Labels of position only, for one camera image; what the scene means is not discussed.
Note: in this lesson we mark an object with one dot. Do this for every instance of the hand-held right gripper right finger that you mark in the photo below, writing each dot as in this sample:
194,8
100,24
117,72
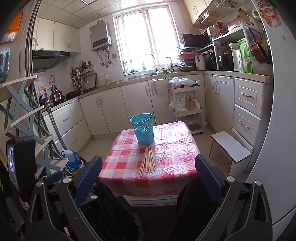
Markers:
208,176

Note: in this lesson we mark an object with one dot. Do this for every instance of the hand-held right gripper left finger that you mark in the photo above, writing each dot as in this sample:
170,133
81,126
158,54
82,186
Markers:
89,176

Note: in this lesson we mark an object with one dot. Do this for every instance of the bundle of wooden chopsticks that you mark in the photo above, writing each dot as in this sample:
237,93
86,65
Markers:
148,160

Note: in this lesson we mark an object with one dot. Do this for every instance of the teal perforated plastic basket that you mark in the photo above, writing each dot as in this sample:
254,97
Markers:
142,131

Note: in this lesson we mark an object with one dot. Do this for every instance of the blue plastic bag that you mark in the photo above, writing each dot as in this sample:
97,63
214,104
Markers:
74,160

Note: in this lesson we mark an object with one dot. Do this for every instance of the blue and white folding rack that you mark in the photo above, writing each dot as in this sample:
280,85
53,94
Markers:
27,129

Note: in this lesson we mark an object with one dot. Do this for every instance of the white step stool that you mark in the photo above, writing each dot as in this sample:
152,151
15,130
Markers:
231,146

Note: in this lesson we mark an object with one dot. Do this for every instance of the red checked tablecloth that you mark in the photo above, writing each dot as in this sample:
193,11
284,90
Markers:
171,157

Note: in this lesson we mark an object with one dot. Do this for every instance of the blue mop pole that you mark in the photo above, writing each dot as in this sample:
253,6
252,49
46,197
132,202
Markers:
54,120

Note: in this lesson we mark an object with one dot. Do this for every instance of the white trolley cart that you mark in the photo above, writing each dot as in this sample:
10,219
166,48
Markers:
185,113

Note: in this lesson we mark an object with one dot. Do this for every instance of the white kitchen base cabinets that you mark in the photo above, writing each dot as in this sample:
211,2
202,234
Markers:
115,109

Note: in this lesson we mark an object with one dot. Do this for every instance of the steel kettle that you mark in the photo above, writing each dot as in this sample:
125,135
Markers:
56,95

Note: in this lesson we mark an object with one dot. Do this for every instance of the red printed plastic bag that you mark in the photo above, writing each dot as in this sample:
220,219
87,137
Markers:
193,102

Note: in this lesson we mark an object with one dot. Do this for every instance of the white plastic bag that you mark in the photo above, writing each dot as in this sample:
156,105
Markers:
179,102

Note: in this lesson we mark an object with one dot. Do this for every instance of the white refrigerator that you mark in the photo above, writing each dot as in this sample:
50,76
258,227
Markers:
277,115

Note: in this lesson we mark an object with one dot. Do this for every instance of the crumpled clear plastic bags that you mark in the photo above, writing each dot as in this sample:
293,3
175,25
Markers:
183,82

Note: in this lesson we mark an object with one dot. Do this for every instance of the clear plastic bottle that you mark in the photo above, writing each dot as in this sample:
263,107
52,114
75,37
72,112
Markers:
107,80

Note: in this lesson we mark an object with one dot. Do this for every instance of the white hanging bag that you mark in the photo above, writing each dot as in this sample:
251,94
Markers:
160,87

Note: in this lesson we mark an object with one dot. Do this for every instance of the black range hood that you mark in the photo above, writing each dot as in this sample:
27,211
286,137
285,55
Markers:
48,58

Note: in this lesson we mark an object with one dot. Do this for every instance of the black countertop appliance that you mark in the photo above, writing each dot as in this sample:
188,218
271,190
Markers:
209,60

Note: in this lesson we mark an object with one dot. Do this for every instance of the black electric pot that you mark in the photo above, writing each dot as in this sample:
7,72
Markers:
225,61

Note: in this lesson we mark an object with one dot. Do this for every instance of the stack of pots and pans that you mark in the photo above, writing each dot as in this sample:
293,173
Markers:
186,60

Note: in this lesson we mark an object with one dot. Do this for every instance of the white thermos jug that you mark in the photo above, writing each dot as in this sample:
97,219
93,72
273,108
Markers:
235,58

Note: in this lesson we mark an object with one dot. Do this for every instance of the green dish soap bottle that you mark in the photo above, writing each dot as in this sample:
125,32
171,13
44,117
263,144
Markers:
144,66

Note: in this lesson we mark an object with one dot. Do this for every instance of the green food packet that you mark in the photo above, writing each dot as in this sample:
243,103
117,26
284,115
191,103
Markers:
246,55

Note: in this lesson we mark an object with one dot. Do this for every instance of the chrome sink faucet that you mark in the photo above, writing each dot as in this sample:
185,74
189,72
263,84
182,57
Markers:
152,58

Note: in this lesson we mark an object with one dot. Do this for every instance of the red frying pan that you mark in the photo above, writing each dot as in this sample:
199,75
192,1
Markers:
257,51

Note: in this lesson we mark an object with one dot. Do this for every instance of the black microwave oven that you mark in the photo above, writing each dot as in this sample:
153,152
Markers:
192,39

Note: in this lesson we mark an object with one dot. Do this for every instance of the grey gas water heater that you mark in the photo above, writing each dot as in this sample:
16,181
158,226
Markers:
100,36

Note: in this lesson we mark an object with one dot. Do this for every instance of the metal countertop shelf rack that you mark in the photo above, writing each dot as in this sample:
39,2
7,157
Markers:
231,34

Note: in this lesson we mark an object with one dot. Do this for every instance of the kitchen window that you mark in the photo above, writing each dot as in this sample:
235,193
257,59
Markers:
145,39

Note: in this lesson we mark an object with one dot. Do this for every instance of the red cartoon sticker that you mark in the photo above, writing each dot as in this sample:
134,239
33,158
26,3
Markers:
269,14

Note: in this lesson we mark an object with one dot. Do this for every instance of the wall utensil rack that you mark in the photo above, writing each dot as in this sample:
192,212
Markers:
79,74

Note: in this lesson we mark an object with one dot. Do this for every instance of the white wall cabinets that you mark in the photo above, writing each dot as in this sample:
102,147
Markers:
60,38
198,9

